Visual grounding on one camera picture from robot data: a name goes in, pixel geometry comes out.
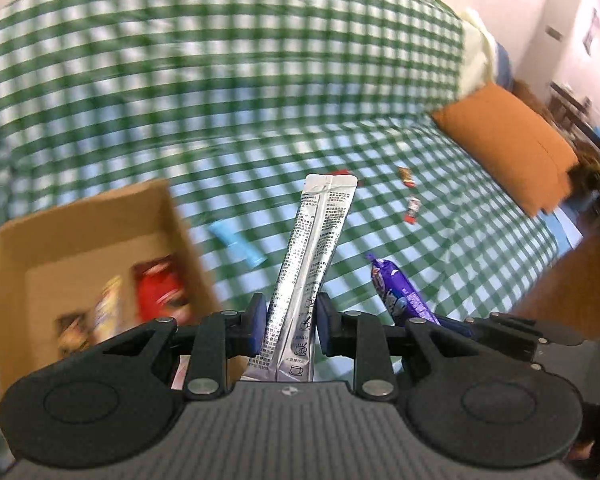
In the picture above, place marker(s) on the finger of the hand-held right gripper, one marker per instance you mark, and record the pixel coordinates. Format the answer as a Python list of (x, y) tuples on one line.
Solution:
[(510, 332)]

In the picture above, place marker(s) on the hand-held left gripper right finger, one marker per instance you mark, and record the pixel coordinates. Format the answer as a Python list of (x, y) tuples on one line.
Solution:
[(325, 325)]

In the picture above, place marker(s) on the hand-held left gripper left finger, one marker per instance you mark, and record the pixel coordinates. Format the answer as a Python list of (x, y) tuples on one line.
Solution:
[(258, 325)]

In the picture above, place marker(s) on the light blue stick packet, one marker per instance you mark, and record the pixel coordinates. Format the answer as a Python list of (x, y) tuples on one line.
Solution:
[(237, 244)]

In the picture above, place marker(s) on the purple chocolate packet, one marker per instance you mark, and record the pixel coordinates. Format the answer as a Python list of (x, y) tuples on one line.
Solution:
[(400, 285)]

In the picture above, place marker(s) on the silver stick packet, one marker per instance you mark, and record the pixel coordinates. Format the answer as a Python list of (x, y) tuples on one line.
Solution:
[(310, 240)]

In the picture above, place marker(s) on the red coffee packet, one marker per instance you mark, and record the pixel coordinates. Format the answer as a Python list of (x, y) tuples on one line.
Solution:
[(155, 285)]

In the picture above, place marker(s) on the small red candy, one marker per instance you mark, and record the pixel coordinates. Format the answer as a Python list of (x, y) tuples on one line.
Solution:
[(413, 210)]

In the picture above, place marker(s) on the yellow snack bar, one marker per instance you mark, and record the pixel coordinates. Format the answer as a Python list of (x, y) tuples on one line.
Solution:
[(110, 305)]

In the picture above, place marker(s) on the small brown candy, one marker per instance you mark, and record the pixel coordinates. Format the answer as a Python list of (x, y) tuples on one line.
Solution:
[(406, 176)]

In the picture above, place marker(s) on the dark brown wafer packet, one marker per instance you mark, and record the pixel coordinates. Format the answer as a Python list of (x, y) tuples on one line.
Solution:
[(75, 332)]

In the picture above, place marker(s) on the brown cardboard box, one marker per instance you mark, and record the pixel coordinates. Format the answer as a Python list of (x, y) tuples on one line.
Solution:
[(80, 220)]

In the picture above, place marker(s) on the orange cushion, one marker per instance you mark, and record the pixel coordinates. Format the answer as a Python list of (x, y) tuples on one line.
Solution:
[(505, 140)]

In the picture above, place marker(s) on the wooden chair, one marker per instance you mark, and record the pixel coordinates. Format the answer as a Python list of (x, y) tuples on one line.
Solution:
[(580, 125)]

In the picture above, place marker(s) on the green checkered cloth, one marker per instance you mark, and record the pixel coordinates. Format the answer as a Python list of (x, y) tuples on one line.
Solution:
[(205, 85)]

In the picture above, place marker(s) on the cream pillow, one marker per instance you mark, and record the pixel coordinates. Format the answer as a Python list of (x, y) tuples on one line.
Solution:
[(477, 55)]

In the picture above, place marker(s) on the framed wall picture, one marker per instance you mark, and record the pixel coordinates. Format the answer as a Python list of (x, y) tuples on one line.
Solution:
[(591, 32)]

